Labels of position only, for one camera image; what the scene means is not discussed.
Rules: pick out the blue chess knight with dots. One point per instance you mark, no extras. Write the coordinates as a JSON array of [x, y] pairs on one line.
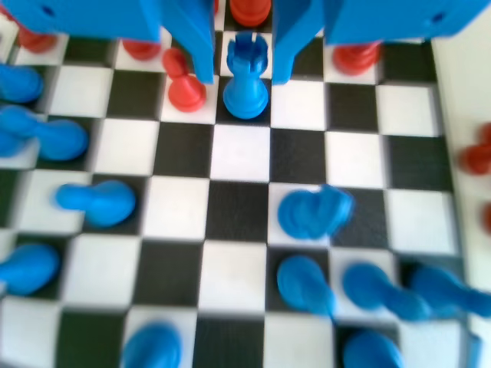
[[307, 214]]

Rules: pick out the blue rook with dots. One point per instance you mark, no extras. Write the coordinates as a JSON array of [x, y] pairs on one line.
[[245, 96]]

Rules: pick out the blue piece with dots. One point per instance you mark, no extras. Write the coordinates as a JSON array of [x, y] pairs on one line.
[[368, 352], [153, 345]]

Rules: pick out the red chess knight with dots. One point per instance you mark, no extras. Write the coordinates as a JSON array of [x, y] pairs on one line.
[[485, 218]]

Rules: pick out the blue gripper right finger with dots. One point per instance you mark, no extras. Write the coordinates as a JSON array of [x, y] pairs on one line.
[[299, 23]]

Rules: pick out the black white chessboard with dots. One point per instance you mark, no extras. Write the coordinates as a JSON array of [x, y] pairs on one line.
[[238, 153]]

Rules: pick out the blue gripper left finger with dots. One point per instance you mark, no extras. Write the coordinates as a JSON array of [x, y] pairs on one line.
[[184, 19]]

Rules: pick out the blue chess bishop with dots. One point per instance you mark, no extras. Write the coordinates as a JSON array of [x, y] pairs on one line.
[[15, 130]]

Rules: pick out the blue chess pawn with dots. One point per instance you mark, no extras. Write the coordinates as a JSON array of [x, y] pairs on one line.
[[65, 140], [111, 203], [30, 268], [433, 283], [303, 283], [368, 285], [19, 84]]

